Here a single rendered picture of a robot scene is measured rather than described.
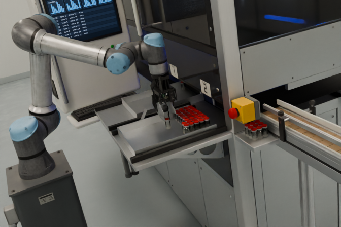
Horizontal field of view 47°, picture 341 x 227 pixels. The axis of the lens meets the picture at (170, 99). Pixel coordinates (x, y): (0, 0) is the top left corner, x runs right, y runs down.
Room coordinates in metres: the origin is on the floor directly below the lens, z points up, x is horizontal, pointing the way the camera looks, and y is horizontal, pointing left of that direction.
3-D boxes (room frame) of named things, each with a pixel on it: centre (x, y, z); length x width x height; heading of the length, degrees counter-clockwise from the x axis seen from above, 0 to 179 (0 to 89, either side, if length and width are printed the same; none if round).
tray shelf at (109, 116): (1.63, 0.06, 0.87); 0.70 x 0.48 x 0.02; 19
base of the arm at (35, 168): (1.50, 0.62, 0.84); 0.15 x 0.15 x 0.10
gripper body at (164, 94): (1.47, 0.02, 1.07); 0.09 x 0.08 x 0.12; 18
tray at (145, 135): (1.45, 0.04, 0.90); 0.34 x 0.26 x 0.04; 108
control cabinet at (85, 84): (2.28, 0.43, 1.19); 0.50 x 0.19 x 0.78; 116
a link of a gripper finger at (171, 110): (1.48, 0.00, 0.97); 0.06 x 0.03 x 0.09; 18
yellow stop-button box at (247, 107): (1.29, -0.26, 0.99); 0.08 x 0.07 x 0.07; 109
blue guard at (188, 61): (2.31, 0.12, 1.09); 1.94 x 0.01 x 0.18; 19
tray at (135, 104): (1.81, 0.04, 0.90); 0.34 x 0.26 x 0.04; 109
